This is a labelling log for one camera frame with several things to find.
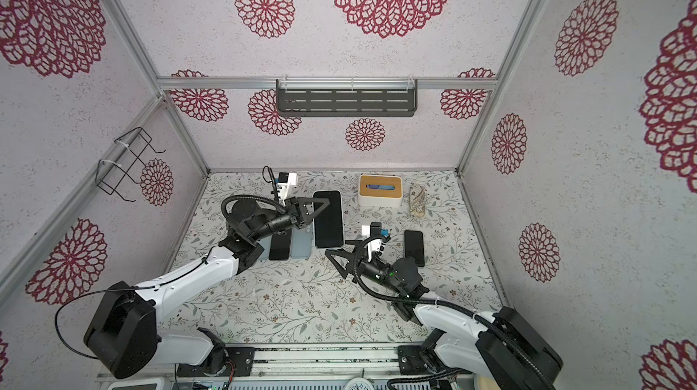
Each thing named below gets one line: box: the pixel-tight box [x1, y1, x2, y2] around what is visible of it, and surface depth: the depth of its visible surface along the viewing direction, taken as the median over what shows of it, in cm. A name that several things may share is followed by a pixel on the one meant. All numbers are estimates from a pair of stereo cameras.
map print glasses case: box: [408, 186, 426, 219], surface depth 108 cm
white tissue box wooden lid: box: [358, 174, 403, 200], surface depth 112 cm
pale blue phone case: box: [290, 218, 315, 261], surface depth 97 cm
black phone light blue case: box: [312, 189, 344, 250], surface depth 67 cm
